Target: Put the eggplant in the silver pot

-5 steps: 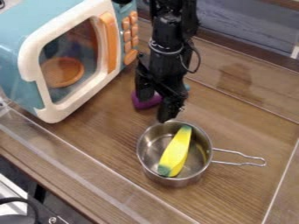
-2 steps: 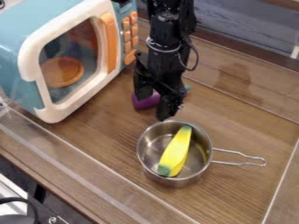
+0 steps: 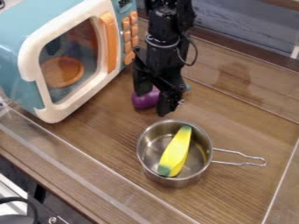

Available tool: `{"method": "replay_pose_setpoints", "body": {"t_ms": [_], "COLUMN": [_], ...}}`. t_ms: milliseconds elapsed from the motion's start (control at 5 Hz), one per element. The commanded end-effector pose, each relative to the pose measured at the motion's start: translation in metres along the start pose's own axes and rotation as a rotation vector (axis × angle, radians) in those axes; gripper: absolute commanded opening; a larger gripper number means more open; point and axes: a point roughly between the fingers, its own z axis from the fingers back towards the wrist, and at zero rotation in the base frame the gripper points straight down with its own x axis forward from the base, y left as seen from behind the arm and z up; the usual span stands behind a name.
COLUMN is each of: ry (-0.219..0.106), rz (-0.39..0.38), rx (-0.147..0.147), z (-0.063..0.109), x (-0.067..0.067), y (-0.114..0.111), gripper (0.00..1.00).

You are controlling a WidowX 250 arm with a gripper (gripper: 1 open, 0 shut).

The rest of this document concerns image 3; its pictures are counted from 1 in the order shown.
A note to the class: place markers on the yellow toy corn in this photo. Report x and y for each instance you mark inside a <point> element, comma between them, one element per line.
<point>175,153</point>

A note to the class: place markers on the silver pot with wire handle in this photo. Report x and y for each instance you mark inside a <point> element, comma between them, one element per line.
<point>149,148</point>

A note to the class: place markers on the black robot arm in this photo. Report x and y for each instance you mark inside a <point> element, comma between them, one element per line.
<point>169,20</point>

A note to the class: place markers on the blue toy microwave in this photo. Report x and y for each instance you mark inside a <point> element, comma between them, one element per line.
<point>91,30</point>

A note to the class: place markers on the orange microwave turntable plate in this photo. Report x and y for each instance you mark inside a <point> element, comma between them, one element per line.
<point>61,71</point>

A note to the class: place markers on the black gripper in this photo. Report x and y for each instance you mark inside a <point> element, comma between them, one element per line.
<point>159,63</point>

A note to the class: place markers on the black device at lower left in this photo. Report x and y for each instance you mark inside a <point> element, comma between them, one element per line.
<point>24,211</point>

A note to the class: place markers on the purple toy eggplant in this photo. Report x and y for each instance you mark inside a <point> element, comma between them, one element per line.
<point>148,100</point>

